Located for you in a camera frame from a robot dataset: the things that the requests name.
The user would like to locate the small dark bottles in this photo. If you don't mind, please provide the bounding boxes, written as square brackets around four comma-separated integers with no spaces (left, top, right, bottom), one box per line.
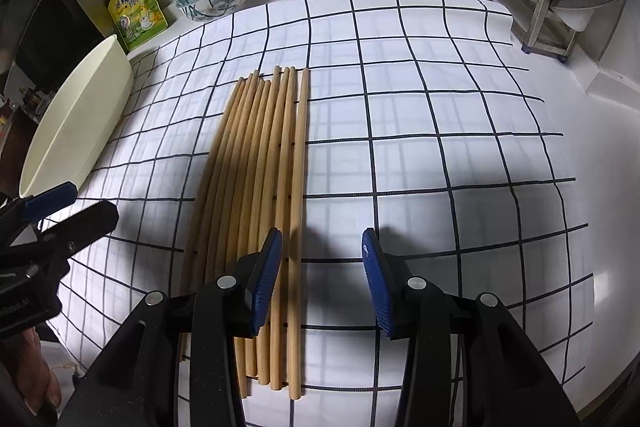
[15,84,51,118]

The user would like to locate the yellow seasoning pouch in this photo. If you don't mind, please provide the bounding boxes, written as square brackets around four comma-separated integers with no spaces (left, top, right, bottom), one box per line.
[106,0,168,54]

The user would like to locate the row of wooden chopsticks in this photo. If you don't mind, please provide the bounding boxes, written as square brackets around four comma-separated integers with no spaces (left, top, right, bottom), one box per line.
[177,66,312,400]

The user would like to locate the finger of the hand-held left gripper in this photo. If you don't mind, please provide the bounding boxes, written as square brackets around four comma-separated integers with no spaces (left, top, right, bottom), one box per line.
[0,181,78,240]
[27,200,121,263]

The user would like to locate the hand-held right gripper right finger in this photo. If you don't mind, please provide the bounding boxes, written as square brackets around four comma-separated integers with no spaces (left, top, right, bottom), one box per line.
[361,227,586,427]

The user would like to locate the cream plastic basin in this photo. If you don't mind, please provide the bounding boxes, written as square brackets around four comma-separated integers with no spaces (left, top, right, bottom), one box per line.
[19,34,135,198]

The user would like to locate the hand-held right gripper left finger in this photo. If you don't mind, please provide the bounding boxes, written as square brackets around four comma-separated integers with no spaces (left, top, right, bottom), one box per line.
[57,227,285,427]

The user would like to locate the white black-checked cloth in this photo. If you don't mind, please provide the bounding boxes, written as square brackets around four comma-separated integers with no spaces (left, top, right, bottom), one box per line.
[37,0,596,427]

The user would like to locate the person's left hand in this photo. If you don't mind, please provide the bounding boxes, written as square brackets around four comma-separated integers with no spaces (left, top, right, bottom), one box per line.
[0,324,64,427]

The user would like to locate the dark kitchen appliance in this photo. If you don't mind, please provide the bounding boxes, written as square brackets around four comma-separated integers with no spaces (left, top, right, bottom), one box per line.
[12,0,108,92]

